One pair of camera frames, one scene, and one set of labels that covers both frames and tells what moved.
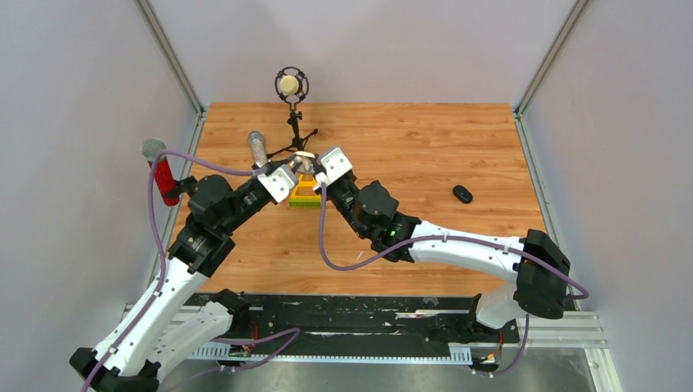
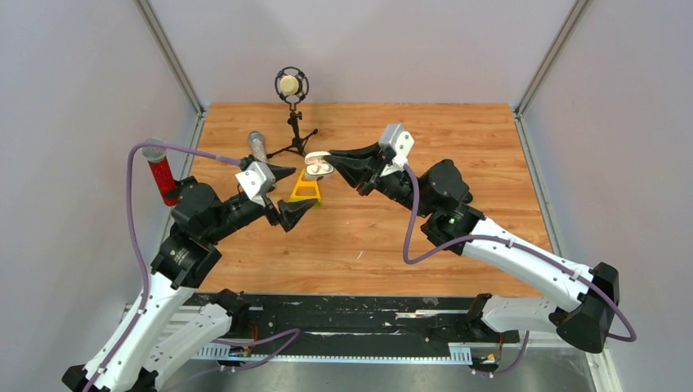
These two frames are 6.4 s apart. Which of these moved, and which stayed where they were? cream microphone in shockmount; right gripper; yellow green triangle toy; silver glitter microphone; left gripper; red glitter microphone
Moved: left gripper; right gripper
Stayed: silver glitter microphone; red glitter microphone; cream microphone in shockmount; yellow green triangle toy
